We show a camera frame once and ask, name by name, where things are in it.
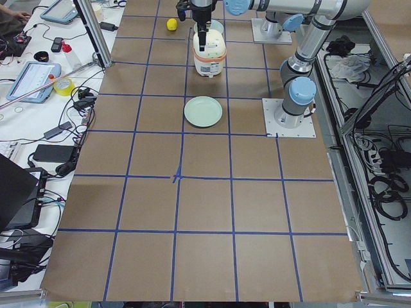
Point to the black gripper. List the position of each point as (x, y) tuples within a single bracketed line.
[(201, 14)]

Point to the white rice cooker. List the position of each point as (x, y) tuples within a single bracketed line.
[(210, 61)]

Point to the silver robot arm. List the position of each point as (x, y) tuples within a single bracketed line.
[(289, 8), (299, 89)]

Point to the light green bowl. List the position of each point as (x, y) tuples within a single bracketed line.
[(214, 25)]

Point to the yellow lemon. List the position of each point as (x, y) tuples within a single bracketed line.
[(171, 24)]

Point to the light green plate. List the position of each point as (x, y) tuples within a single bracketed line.
[(203, 111)]

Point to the white paper cup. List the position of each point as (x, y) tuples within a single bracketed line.
[(97, 9)]

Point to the red cap spray bottle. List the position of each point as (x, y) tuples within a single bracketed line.
[(71, 56)]

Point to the black cloth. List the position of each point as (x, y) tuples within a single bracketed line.
[(341, 46)]

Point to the blue teach pendant far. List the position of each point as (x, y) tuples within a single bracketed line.
[(61, 11)]

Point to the blue teach pendant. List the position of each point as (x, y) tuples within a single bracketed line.
[(61, 11), (34, 75)]

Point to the black phone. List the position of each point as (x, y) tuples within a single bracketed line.
[(57, 45)]

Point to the yellow tape roll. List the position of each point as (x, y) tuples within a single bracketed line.
[(64, 86)]

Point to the white crumpled cloth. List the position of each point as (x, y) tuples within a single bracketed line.
[(351, 68)]

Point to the black small bowl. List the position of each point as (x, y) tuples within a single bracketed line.
[(41, 56)]

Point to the blue teach pendant near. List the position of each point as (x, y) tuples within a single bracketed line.
[(34, 75)]

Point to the black laptop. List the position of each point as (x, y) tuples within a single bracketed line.
[(21, 191)]

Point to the aluminium frame post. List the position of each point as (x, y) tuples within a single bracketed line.
[(92, 26)]

